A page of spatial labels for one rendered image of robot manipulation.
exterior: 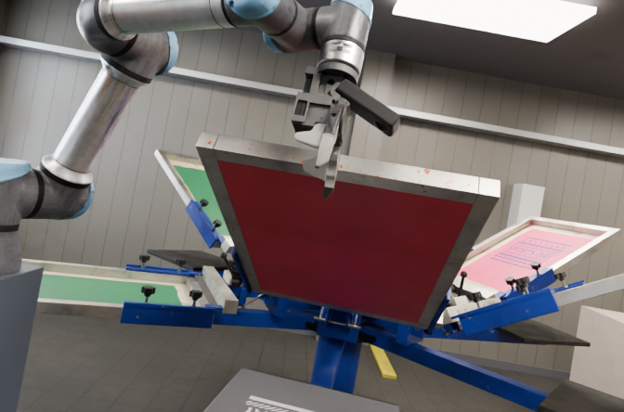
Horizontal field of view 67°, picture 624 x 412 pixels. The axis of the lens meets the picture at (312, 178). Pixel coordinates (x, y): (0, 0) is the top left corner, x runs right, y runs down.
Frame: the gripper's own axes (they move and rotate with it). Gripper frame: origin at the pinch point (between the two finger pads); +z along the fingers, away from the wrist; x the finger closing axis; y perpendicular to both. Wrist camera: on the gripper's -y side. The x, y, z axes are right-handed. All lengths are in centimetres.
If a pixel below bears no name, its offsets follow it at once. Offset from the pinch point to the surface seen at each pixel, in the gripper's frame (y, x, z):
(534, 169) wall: -156, -414, -190
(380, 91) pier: 15, -357, -224
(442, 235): -22.3, -30.9, -3.7
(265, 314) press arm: 32, -137, 17
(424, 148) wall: -40, -394, -186
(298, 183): 8.4, -21.0, -6.4
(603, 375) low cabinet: -193, -339, 2
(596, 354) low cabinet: -191, -346, -13
